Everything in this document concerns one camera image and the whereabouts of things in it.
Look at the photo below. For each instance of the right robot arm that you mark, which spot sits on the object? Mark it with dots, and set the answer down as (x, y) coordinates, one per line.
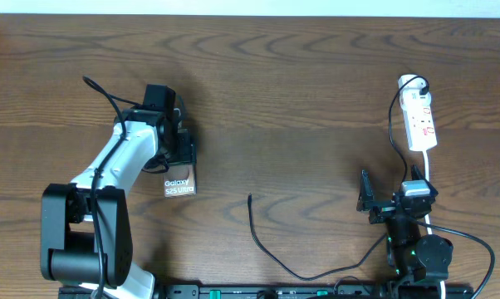
(421, 261)

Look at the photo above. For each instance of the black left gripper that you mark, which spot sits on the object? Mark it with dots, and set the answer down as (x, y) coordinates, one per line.
(188, 152)

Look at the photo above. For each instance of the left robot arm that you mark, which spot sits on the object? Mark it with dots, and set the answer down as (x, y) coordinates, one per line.
(86, 241)

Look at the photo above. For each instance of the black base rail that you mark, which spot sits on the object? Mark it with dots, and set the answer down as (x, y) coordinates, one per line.
(347, 290)

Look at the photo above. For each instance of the white power strip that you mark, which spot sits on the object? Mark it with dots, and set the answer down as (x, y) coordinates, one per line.
(415, 101)

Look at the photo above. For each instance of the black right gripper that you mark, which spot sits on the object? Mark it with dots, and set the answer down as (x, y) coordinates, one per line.
(366, 200)

